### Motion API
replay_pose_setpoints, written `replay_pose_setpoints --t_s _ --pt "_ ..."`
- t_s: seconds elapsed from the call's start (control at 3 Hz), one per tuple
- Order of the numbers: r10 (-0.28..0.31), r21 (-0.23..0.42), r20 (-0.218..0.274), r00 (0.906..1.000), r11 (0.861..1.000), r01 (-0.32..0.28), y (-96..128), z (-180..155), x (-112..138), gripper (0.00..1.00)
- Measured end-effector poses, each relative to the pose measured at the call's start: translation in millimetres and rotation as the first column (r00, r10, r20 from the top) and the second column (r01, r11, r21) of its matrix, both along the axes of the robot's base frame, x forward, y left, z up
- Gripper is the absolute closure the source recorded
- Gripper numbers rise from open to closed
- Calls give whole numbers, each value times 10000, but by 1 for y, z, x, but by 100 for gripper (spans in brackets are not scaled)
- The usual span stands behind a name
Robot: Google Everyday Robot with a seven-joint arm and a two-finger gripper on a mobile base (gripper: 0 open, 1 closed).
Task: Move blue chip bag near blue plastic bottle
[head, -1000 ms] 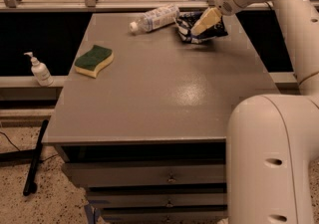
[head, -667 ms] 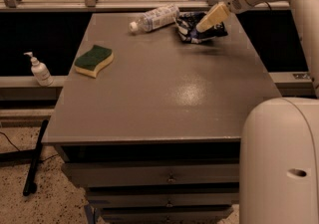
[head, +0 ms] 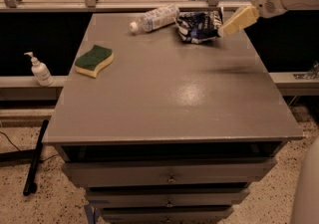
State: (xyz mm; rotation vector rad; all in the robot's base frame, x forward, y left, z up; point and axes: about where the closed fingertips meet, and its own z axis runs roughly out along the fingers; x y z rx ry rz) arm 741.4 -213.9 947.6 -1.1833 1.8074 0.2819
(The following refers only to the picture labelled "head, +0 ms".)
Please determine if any black floor cable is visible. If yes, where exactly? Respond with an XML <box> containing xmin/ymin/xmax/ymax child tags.
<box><xmin>0</xmin><ymin>130</ymin><xmax>61</xmax><ymax>164</ymax></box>

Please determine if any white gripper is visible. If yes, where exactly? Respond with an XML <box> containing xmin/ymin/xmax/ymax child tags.
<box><xmin>217</xmin><ymin>0</ymin><xmax>287</xmax><ymax>37</ymax></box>

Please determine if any white pump dispenser bottle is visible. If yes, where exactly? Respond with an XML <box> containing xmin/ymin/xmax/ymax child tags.
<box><xmin>26</xmin><ymin>52</ymin><xmax>54</xmax><ymax>87</ymax></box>

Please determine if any metal bracket on ledge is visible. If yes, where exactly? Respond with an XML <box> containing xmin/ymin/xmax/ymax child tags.
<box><xmin>294</xmin><ymin>62</ymin><xmax>319</xmax><ymax>80</ymax></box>

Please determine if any clear plastic water bottle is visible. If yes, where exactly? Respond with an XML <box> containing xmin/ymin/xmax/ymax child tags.
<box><xmin>130</xmin><ymin>4</ymin><xmax>179</xmax><ymax>34</ymax></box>

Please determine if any black floor stand bar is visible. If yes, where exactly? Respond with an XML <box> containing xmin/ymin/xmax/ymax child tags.
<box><xmin>23</xmin><ymin>119</ymin><xmax>49</xmax><ymax>196</ymax></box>

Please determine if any green yellow sponge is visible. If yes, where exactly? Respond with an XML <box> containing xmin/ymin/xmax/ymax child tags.
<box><xmin>75</xmin><ymin>45</ymin><xmax>114</xmax><ymax>78</ymax></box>

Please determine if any blue chip bag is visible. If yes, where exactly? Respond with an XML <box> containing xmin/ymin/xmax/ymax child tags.
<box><xmin>174</xmin><ymin>8</ymin><xmax>223</xmax><ymax>44</ymax></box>

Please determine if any grey drawer cabinet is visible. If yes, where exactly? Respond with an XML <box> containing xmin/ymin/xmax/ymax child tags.
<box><xmin>44</xmin><ymin>14</ymin><xmax>302</xmax><ymax>224</ymax></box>

